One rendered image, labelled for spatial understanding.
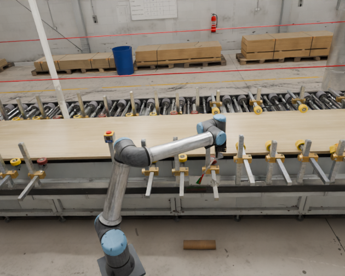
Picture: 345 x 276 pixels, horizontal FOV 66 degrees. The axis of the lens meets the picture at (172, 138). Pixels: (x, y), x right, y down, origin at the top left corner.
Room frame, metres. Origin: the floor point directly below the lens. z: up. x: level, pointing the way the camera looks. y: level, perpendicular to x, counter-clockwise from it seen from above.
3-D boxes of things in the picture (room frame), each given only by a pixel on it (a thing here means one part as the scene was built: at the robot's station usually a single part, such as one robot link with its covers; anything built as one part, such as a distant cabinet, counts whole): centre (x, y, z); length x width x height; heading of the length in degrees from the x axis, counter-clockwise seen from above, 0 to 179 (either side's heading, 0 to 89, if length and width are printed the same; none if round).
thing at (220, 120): (1.64, -0.34, 1.31); 0.10 x 0.09 x 0.12; 116
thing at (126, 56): (7.47, 1.17, 0.36); 0.59 x 0.57 x 0.73; 176
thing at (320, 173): (1.60, -1.05, 0.95); 0.50 x 0.04 x 0.04; 175
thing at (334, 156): (1.64, -1.29, 0.95); 0.14 x 0.06 x 0.05; 85
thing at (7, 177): (1.80, 1.44, 0.83); 0.44 x 0.03 x 0.04; 175
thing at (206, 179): (1.71, -0.24, 0.75); 0.26 x 0.01 x 0.10; 85
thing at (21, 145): (1.86, 1.22, 0.92); 0.04 x 0.04 x 0.48; 85
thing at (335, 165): (1.64, -1.27, 0.86); 0.04 x 0.04 x 0.48; 85
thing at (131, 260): (1.09, 0.41, 0.65); 0.19 x 0.19 x 0.10
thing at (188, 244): (1.63, -0.18, 0.04); 0.30 x 0.08 x 0.08; 85
